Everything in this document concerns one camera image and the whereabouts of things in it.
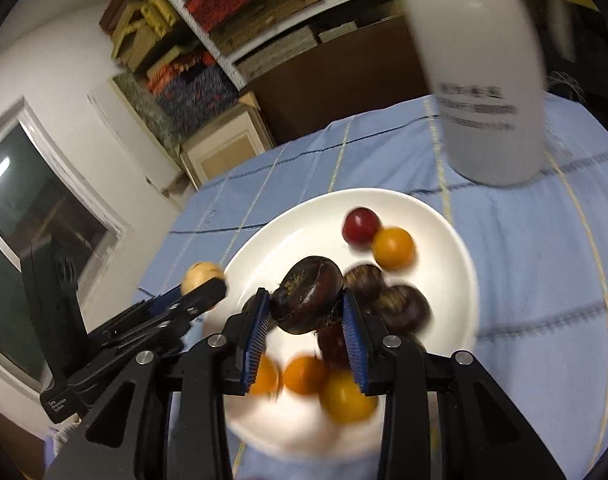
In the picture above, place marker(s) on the brown board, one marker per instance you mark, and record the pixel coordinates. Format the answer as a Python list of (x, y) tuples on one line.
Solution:
[(344, 75)]

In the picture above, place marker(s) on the dark cloth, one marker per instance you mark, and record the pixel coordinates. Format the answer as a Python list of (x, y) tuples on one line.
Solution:
[(589, 60)]

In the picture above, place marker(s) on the green marbled board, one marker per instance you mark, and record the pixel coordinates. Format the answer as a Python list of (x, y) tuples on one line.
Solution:
[(143, 110)]

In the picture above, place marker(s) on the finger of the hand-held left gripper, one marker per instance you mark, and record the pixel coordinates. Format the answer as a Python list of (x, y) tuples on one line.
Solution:
[(203, 296), (166, 296)]

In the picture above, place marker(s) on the small wooden cabinet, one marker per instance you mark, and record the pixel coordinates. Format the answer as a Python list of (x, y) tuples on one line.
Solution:
[(223, 152)]

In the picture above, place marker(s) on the tan longan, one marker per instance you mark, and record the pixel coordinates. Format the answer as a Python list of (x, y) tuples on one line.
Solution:
[(201, 272)]

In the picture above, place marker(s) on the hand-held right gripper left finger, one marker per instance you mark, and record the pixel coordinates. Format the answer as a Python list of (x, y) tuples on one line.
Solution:
[(256, 342)]

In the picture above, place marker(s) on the white bottle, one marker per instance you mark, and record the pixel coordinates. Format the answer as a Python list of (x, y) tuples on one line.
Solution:
[(474, 35)]

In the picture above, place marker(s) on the white metal shelf rack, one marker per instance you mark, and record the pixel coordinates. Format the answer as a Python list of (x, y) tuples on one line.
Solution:
[(223, 55)]

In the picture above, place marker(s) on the dark red cherry tomato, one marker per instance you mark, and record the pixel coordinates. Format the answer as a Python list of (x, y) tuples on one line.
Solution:
[(334, 345)]

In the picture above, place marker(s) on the stack of blue patterned boxes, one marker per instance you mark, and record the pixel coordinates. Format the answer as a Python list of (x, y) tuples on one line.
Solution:
[(193, 85)]

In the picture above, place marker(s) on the white framed window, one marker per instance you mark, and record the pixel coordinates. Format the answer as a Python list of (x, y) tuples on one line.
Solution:
[(33, 200)]

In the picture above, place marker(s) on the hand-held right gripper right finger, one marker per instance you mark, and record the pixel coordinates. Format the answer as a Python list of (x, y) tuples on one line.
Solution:
[(355, 347)]

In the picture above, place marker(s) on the white plate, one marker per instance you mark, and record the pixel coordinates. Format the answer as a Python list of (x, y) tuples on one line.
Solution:
[(294, 230)]

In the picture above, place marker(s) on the stack of yellow wooden boxes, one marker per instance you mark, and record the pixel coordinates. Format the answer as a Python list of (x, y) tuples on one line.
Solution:
[(138, 30)]

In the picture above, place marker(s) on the blue checked tablecloth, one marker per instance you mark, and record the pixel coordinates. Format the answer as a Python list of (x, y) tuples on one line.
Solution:
[(524, 260)]

